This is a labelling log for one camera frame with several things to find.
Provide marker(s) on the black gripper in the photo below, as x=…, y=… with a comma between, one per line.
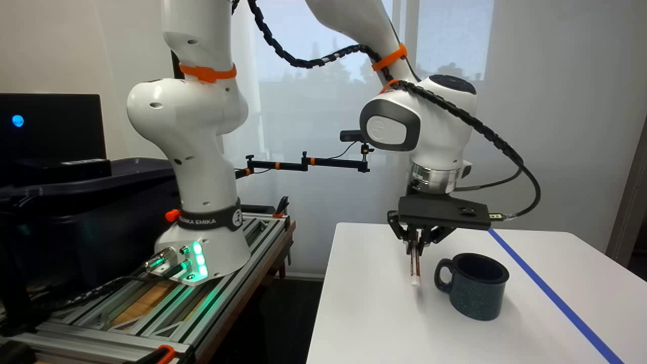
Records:
x=442, y=213

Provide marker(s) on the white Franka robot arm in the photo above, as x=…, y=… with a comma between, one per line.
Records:
x=195, y=135

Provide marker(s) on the dark teal enamel mug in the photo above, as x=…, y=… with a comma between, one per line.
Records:
x=478, y=286

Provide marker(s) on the long blue tape strip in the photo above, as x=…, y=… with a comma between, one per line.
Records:
x=553, y=297

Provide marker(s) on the aluminium profile robot stand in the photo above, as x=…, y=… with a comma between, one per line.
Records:
x=168, y=304

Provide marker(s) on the black storage bin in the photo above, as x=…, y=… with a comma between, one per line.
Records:
x=88, y=215

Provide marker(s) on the black computer monitor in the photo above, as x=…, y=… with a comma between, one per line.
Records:
x=52, y=128

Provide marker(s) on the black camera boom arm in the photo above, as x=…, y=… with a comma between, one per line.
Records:
x=303, y=163

